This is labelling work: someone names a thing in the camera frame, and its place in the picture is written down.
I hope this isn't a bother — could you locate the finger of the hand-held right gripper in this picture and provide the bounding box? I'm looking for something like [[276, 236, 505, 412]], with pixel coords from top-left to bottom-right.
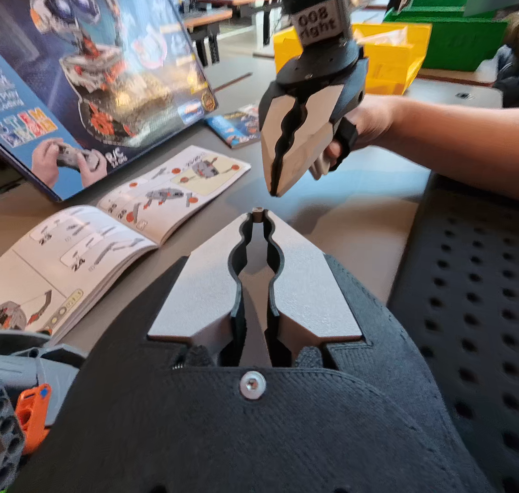
[[261, 95, 301, 195], [277, 85, 346, 198]]

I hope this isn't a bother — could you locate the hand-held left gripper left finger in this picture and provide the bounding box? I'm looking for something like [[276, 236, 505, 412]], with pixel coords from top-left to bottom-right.
[[148, 213, 248, 367]]

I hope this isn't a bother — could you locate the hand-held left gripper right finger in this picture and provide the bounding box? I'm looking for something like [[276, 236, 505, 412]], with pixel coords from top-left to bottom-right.
[[264, 210, 362, 367]]

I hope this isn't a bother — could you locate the person's right forearm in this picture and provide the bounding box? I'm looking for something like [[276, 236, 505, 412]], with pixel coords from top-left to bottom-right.
[[381, 96, 519, 199]]

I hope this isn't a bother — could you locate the grey desk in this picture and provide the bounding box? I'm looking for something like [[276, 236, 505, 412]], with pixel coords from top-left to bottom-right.
[[0, 35, 503, 380]]

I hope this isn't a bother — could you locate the person's right hand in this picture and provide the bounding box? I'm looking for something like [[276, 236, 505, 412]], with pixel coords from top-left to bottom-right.
[[324, 95, 400, 169]]

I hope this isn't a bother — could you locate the small blue booklet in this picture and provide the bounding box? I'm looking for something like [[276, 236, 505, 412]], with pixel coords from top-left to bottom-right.
[[205, 104, 262, 149]]

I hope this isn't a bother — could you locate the yellow plastic bin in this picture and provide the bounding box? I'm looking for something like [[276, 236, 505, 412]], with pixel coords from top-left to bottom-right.
[[274, 22, 432, 96]]

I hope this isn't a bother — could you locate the open instruction booklet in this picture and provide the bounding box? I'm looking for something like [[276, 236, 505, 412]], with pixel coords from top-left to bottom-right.
[[0, 145, 252, 341]]

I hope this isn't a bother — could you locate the green plastic bin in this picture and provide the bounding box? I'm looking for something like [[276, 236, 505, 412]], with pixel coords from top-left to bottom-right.
[[383, 0, 509, 72]]

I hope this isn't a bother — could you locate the grey orange toy robot model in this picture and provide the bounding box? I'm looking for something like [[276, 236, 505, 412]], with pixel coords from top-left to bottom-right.
[[0, 331, 88, 479]]

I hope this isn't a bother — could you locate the blue robot kit box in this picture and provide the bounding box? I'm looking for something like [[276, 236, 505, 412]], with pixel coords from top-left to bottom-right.
[[0, 0, 219, 202]]

